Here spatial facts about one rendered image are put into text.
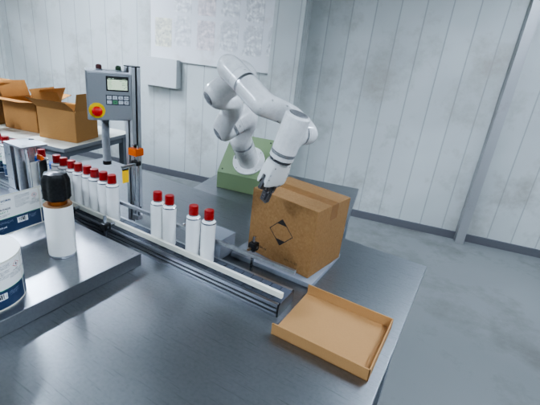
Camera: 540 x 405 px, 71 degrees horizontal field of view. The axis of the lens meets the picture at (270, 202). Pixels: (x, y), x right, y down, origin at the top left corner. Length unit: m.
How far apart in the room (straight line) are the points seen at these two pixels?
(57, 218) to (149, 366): 0.59
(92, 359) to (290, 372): 0.51
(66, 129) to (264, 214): 2.25
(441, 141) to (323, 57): 1.45
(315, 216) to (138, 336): 0.67
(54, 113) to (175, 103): 1.75
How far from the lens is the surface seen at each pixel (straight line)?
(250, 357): 1.12
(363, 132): 4.12
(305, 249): 1.39
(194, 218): 1.35
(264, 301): 1.25
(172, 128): 4.88
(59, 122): 3.43
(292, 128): 1.18
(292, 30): 3.96
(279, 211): 1.41
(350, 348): 1.21
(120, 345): 1.17
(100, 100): 1.66
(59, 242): 1.46
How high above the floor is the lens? 1.61
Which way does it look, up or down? 22 degrees down
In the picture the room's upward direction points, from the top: 7 degrees clockwise
